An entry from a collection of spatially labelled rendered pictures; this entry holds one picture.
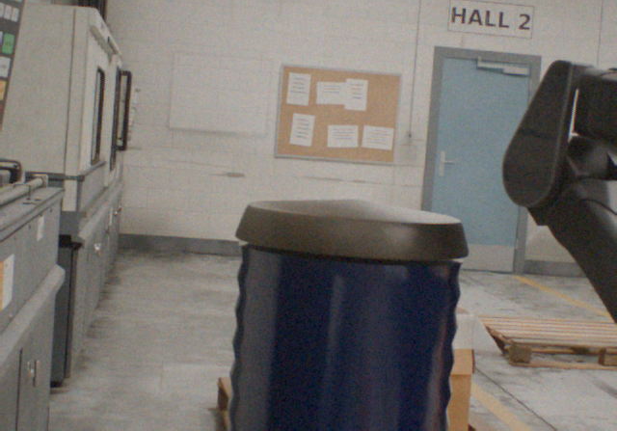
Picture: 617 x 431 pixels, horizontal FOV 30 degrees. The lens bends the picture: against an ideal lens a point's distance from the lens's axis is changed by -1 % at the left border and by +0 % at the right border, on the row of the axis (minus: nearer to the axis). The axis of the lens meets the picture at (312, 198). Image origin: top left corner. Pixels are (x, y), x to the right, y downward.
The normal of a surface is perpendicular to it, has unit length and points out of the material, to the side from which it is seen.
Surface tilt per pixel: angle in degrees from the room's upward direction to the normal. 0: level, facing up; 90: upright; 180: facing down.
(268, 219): 72
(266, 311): 76
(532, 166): 90
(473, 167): 90
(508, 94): 90
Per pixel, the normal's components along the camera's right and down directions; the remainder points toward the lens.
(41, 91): 0.13, 0.06
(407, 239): 0.41, -0.24
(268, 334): -0.71, 0.22
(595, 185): 0.41, -0.68
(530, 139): -0.85, -0.04
